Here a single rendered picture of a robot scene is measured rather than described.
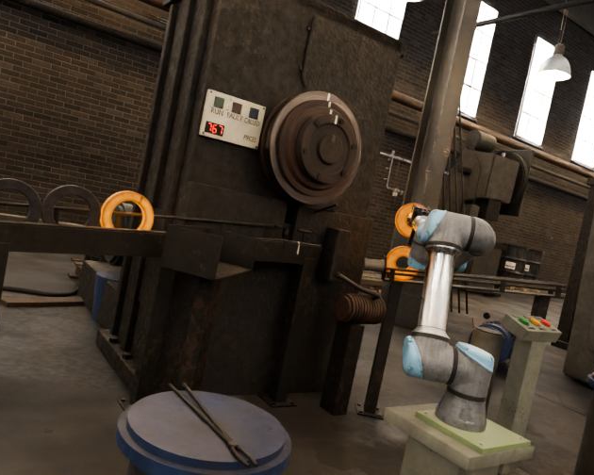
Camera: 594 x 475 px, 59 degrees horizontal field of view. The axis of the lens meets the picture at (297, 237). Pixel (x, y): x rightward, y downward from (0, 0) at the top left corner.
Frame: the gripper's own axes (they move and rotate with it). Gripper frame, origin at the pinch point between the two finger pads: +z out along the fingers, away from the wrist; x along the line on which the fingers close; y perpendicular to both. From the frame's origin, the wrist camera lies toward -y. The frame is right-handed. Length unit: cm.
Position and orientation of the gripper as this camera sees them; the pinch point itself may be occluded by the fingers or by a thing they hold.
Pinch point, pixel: (413, 216)
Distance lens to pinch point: 241.6
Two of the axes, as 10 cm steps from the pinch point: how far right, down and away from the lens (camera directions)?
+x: -9.8, -2.0, 0.1
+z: 0.7, -3.0, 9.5
